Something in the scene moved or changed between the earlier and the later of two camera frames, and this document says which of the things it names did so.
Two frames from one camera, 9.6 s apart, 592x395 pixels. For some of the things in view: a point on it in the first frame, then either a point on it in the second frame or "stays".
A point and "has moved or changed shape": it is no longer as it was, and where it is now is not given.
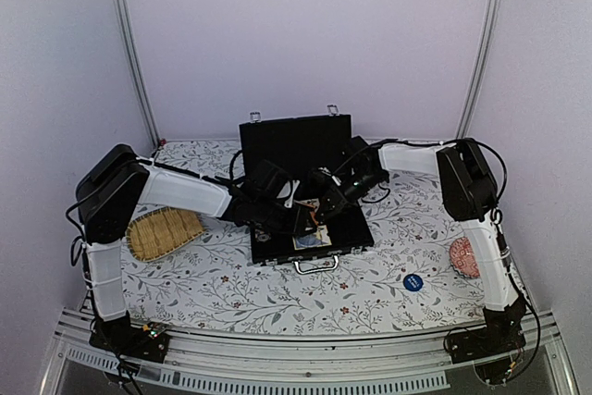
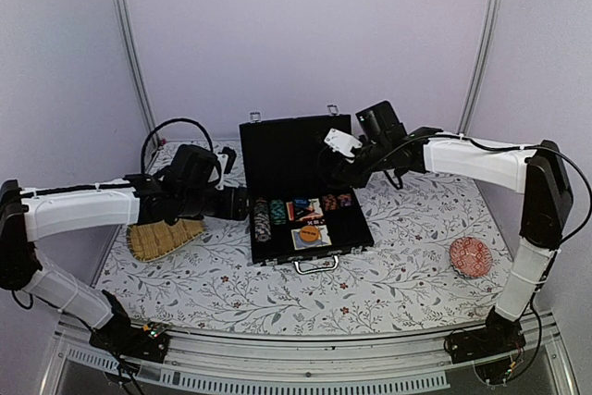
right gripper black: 337,199 to 348,175
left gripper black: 297,224 to 234,206
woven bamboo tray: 156,232 stays
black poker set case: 305,151 stays
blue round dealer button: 413,282 has moved or changed shape
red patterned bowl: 462,257 stays
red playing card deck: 310,203 has moved or changed shape
